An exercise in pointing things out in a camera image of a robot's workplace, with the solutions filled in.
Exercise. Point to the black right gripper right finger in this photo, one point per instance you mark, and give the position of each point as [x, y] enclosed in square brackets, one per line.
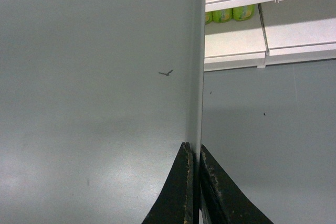
[221, 199]

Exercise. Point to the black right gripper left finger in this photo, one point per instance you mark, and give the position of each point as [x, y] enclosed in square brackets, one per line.
[175, 201]

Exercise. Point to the grey silver tray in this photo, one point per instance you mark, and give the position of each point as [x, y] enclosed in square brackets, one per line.
[97, 97]

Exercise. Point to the white metal shelf rack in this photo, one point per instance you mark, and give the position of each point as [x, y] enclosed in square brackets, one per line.
[280, 31]

